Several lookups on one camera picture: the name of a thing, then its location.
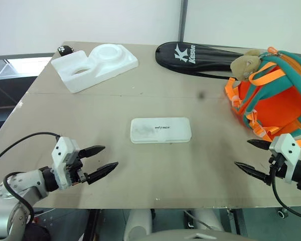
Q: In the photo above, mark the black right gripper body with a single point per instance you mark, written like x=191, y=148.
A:
x=279, y=165

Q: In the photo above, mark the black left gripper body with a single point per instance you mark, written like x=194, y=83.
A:
x=76, y=173

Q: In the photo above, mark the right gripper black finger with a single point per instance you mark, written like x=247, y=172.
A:
x=256, y=172
x=261, y=144

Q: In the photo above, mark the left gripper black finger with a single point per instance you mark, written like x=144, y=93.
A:
x=92, y=150
x=102, y=170

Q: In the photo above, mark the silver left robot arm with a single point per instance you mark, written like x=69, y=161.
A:
x=20, y=183

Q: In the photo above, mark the orange and teal backpack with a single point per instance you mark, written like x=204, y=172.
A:
x=276, y=100

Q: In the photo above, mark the white rectangular plastic case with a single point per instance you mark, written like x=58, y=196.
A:
x=160, y=130

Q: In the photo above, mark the black caster wheel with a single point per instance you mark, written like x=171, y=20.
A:
x=282, y=213

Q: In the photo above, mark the black table leg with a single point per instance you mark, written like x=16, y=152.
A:
x=92, y=223

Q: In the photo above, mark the white rounded cylinder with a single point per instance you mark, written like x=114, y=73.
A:
x=138, y=223
x=207, y=218

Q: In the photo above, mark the beige plush toy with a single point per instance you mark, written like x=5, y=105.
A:
x=244, y=65

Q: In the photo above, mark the white foam packaging tray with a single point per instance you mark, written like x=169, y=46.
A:
x=90, y=67

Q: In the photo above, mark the grey rounded robot torso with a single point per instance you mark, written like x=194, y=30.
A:
x=190, y=236

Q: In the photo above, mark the small black toy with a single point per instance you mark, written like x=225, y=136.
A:
x=64, y=49

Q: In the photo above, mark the black Kason racket bag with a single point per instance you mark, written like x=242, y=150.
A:
x=188, y=56

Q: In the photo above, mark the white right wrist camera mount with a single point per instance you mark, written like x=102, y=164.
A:
x=286, y=144

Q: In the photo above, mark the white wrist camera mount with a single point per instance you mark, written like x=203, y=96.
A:
x=61, y=150
x=286, y=144

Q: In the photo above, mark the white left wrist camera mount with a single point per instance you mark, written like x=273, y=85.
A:
x=61, y=150

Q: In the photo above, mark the grey window frame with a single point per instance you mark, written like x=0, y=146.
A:
x=15, y=56

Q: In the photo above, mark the grey vertical post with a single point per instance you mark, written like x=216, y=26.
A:
x=182, y=20

